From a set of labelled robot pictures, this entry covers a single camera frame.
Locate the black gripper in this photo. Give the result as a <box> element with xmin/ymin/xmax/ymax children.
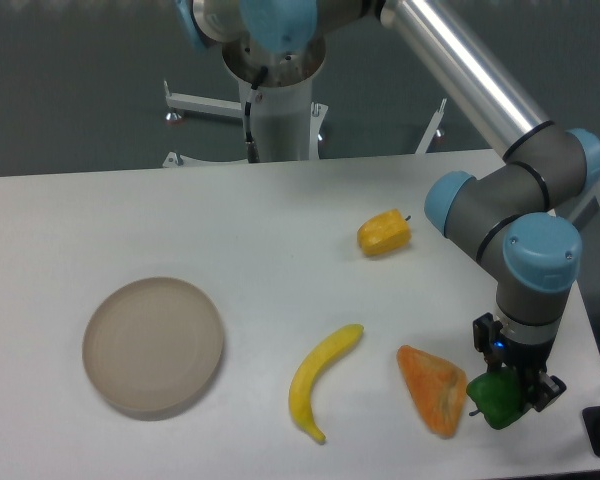
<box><xmin>472</xmin><ymin>312</ymin><xmax>566</xmax><ymax>412</ymax></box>

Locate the orange toy bread slice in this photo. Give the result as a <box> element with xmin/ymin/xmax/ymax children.
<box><xmin>396</xmin><ymin>345</ymin><xmax>468</xmax><ymax>438</ymax></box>

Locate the black cable on pedestal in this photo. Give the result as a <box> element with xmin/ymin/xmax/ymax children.
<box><xmin>243</xmin><ymin>65</ymin><xmax>269</xmax><ymax>164</ymax></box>

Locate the beige round plate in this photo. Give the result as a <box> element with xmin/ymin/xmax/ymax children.
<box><xmin>82</xmin><ymin>277</ymin><xmax>225</xmax><ymax>421</ymax></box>

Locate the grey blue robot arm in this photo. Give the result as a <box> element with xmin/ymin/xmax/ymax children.
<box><xmin>175</xmin><ymin>1</ymin><xmax>600</xmax><ymax>410</ymax></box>

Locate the green toy pepper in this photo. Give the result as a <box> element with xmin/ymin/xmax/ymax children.
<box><xmin>466</xmin><ymin>368</ymin><xmax>524</xmax><ymax>430</ymax></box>

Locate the yellow toy banana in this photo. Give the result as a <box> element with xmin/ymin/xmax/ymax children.
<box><xmin>288</xmin><ymin>324</ymin><xmax>364</xmax><ymax>445</ymax></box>

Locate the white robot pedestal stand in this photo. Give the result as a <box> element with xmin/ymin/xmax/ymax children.
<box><xmin>160</xmin><ymin>37</ymin><xmax>449</xmax><ymax>169</ymax></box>

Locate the yellow toy pepper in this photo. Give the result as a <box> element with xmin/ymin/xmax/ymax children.
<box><xmin>357</xmin><ymin>209</ymin><xmax>412</xmax><ymax>257</ymax></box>

